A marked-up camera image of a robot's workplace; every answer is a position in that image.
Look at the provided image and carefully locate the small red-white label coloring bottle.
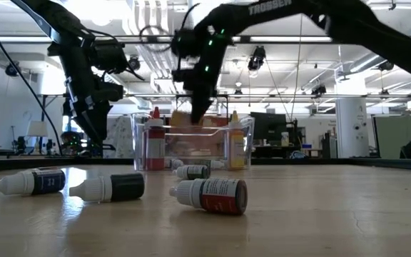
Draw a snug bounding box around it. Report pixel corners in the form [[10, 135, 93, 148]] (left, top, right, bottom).
[[169, 177, 249, 216]]

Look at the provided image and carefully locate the white pillar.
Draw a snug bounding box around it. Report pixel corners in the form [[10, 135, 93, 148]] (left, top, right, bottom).
[[334, 80, 371, 159]]

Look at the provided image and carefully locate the small black food coloring bottle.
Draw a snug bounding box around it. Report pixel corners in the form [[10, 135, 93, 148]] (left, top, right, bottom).
[[68, 172, 146, 203]]

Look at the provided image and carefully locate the small navy food coloring bottle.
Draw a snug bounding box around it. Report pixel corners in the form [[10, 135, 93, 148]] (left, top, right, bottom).
[[0, 167, 67, 197]]

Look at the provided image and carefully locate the green partition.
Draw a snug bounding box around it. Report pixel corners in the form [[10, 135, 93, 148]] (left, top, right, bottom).
[[372, 114, 411, 160]]

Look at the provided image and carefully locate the black monitor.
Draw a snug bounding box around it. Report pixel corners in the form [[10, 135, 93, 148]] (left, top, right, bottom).
[[249, 111, 289, 148]]

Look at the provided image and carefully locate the clear plastic container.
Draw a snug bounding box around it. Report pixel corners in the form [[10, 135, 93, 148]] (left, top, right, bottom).
[[131, 112, 256, 172]]

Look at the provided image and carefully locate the black metal table frame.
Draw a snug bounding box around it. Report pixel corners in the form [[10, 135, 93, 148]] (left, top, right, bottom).
[[0, 156, 411, 173]]

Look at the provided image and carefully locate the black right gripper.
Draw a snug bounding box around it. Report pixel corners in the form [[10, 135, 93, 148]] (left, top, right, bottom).
[[170, 24, 234, 125]]

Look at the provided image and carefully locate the white table lamp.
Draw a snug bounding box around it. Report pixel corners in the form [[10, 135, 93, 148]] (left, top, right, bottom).
[[26, 120, 49, 155]]

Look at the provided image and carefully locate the black ceiling spotlight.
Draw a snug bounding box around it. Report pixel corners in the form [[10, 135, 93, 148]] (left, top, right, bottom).
[[246, 45, 268, 72]]

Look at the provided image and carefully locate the large red food coloring bottle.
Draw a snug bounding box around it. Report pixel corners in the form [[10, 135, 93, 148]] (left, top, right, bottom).
[[143, 106, 167, 171]]

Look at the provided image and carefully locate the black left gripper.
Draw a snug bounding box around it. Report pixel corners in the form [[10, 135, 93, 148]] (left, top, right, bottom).
[[61, 69, 125, 147]]

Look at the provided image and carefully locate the large yellow food coloring bottle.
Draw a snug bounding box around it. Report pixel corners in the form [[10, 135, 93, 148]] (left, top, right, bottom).
[[228, 110, 247, 171]]

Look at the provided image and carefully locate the thin black cable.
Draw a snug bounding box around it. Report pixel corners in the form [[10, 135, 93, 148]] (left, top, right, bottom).
[[0, 0, 64, 156]]

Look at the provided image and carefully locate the small distant white bottle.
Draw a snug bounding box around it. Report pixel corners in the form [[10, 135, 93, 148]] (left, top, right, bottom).
[[174, 163, 213, 181]]

